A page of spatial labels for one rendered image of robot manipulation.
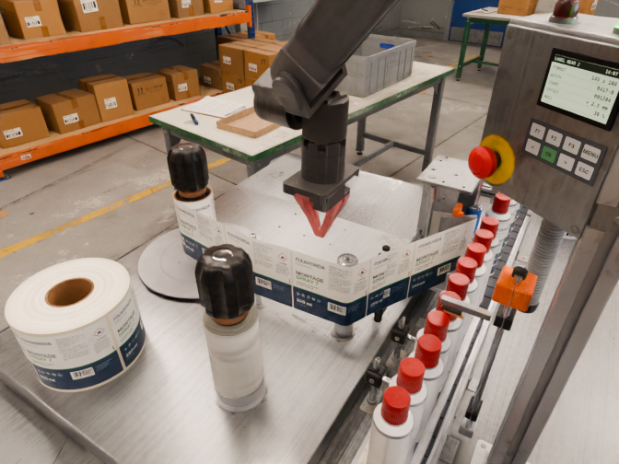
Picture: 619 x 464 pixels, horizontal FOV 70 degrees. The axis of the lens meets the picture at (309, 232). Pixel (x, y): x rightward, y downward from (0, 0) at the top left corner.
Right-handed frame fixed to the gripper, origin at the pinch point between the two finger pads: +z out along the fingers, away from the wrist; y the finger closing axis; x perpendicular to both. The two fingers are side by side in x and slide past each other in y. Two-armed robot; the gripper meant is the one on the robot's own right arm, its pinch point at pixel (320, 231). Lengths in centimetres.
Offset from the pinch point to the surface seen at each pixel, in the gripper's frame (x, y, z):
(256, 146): -84, -93, 39
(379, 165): -95, -265, 117
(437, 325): 18.8, -1.7, 10.1
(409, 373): 18.5, 8.4, 10.2
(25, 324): -39, 27, 18
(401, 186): -17, -86, 35
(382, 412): 17.5, 13.6, 12.9
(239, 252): -7.8, 9.0, 1.5
